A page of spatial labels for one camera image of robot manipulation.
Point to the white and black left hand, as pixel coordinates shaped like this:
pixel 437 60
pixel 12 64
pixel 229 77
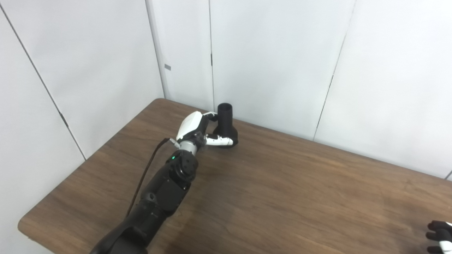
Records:
pixel 189 125

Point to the white and black right hand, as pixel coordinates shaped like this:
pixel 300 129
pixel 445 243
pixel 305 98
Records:
pixel 443 234

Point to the black funnel-shaped nozzle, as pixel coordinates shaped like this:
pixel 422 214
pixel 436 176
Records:
pixel 225 123

